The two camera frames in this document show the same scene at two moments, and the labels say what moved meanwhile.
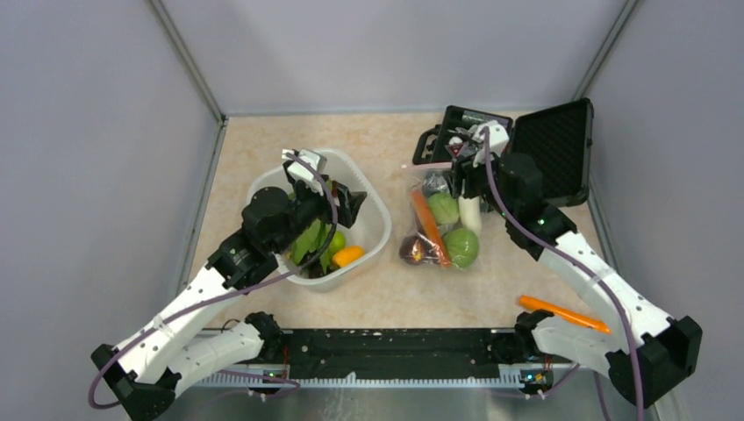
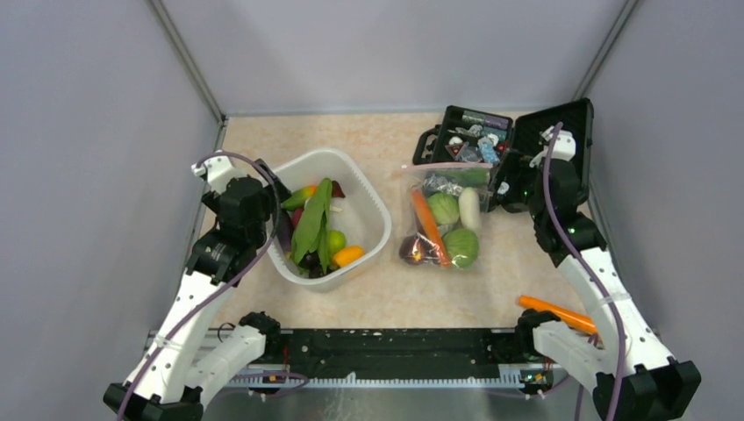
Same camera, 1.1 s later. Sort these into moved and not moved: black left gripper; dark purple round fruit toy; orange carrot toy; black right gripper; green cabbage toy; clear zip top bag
Moved: black left gripper; black right gripper
Not moved: orange carrot toy; dark purple round fruit toy; clear zip top bag; green cabbage toy
